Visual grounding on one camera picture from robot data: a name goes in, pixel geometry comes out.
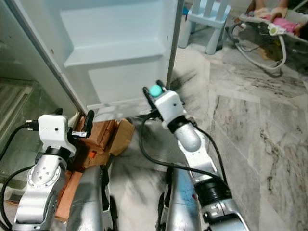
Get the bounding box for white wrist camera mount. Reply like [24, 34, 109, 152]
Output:
[38, 114, 69, 154]
[156, 90, 186, 128]

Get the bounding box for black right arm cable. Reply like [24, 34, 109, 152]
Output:
[202, 126, 234, 181]
[137, 111, 232, 181]

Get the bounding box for bare person foot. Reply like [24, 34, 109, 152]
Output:
[272, 6, 297, 23]
[254, 6, 274, 21]

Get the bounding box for silver right robot leg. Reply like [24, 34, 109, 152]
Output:
[156, 166, 204, 231]

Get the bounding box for small teal ball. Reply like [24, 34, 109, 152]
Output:
[149, 84, 164, 98]

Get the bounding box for red brick stack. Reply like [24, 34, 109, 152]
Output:
[71, 119, 117, 168]

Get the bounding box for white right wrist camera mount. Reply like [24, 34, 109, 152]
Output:
[156, 90, 186, 128]

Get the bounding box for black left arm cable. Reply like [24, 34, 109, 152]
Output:
[0, 121, 40, 162]
[0, 165, 35, 231]

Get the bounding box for light blue plastic chair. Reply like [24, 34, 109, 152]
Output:
[178, 0, 231, 55]

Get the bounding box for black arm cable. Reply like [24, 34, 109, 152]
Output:
[0, 165, 35, 231]
[137, 111, 232, 181]
[0, 121, 40, 162]
[202, 126, 234, 181]

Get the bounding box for pink cloth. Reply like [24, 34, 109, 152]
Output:
[273, 18, 303, 35]

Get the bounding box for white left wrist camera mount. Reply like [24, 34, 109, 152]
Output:
[38, 114, 69, 154]

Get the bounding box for light blue fridge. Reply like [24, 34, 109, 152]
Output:
[0, 0, 184, 186]

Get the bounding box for clear fridge crisper drawer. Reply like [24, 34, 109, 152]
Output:
[0, 82, 73, 169]

